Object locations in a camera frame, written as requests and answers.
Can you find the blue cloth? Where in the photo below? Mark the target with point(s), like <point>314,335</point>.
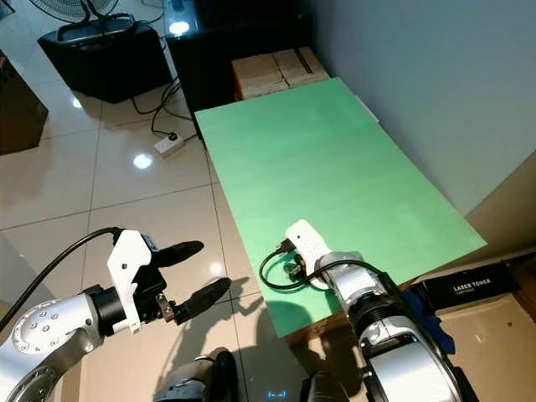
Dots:
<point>435,322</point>

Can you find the large brown cardboard box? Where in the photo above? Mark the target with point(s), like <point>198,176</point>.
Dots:
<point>21,109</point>

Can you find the black laser toner box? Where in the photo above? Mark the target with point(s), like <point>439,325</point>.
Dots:
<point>469,286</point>

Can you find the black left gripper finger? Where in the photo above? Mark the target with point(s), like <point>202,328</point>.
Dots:
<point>180,253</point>
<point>205,299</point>

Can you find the white power strip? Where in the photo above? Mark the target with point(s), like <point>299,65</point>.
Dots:
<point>170,146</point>

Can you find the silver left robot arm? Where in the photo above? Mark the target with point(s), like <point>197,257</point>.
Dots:
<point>42,331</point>

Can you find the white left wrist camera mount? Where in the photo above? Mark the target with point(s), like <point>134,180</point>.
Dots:
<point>130,272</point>

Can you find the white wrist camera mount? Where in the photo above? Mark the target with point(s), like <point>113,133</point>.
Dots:
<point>130,272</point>
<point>306,241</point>

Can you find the black standing fan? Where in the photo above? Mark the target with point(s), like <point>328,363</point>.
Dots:
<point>71,7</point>

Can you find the robot right leg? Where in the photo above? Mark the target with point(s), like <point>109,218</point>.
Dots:
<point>325,389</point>

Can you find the black glossy cabinet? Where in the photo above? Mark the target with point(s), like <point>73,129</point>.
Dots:
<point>218,38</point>

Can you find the taped beige cardboard box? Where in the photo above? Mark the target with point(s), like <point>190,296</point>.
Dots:
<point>306,64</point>
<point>260,77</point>

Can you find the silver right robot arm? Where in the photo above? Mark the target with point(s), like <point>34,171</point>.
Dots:
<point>410,368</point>

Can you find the green topped wooden table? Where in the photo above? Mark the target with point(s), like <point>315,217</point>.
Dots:
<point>335,159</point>

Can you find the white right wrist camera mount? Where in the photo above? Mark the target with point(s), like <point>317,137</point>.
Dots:
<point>306,241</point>

